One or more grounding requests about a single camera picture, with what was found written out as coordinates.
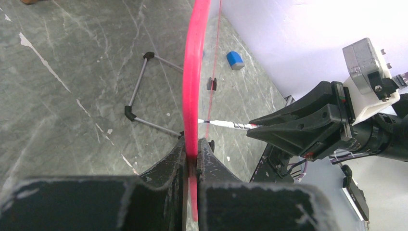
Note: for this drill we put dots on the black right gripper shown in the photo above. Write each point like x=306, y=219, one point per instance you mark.
x=313, y=124

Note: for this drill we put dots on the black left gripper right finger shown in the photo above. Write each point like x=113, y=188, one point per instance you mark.
x=225, y=203

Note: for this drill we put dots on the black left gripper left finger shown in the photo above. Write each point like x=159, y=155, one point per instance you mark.
x=155, y=200

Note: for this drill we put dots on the white blue whiteboard marker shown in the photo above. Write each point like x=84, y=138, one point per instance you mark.
x=230, y=124

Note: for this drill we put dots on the pink framed whiteboard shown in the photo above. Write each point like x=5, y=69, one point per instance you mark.
x=193, y=56

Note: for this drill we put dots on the black whiteboard foot clip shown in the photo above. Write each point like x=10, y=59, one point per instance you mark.
x=212, y=145
x=211, y=84

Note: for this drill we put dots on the blue eraser on table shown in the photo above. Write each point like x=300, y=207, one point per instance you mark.
x=235, y=61

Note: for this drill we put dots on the orange wooden shelf rack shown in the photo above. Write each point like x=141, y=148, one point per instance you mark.
x=30, y=2

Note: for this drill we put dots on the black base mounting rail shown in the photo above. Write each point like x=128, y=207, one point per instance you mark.
x=274, y=166

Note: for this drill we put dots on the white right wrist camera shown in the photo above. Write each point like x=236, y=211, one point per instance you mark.
x=371, y=86

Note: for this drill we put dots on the grey wire whiteboard stand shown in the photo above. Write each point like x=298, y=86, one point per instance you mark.
x=152, y=91

